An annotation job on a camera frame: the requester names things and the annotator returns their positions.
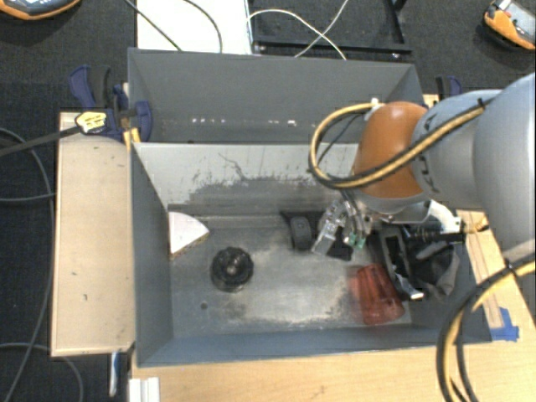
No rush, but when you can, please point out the white wedge-shaped block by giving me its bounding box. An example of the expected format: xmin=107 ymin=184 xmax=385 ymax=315
xmin=167 ymin=211 xmax=211 ymax=260

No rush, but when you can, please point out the black curved plastic tool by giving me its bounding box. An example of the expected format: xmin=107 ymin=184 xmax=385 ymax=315
xmin=279 ymin=209 xmax=325 ymax=251

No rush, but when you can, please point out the black cylinder on white bracket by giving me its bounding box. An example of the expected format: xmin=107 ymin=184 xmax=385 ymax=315
xmin=400 ymin=199 xmax=489 ymax=243

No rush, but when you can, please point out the black round knob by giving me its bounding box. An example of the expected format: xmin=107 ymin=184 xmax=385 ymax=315
xmin=209 ymin=245 xmax=255 ymax=294

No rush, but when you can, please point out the pale wood board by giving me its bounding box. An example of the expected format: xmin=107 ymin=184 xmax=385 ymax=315
xmin=49 ymin=111 xmax=137 ymax=358

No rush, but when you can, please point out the dark grey cloth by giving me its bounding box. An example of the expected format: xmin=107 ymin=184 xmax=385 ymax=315
xmin=412 ymin=245 xmax=461 ymax=304

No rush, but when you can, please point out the grey metal bin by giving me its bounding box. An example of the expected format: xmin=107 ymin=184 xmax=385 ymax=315
xmin=126 ymin=47 xmax=493 ymax=369

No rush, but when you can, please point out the red clear plastic cup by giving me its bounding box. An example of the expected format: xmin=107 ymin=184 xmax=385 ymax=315
xmin=346 ymin=262 xmax=407 ymax=327

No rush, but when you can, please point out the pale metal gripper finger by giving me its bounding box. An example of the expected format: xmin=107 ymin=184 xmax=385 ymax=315
xmin=318 ymin=226 xmax=341 ymax=256
xmin=310 ymin=220 xmax=336 ymax=252

